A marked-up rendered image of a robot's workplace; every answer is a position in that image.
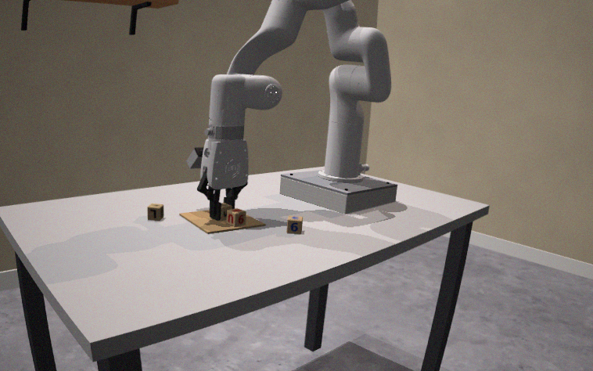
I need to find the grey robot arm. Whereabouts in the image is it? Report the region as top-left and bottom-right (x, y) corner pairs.
(205, 0), (391, 183)

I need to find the tan flat square mat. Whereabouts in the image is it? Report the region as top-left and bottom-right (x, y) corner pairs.
(179, 210), (266, 234)

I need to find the wooden letter block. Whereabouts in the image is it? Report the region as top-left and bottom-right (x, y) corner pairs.
(147, 204), (164, 221)
(227, 208), (246, 227)
(286, 216), (303, 234)
(220, 203), (232, 221)

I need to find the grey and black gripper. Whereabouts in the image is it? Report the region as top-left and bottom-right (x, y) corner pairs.
(197, 137), (249, 221)

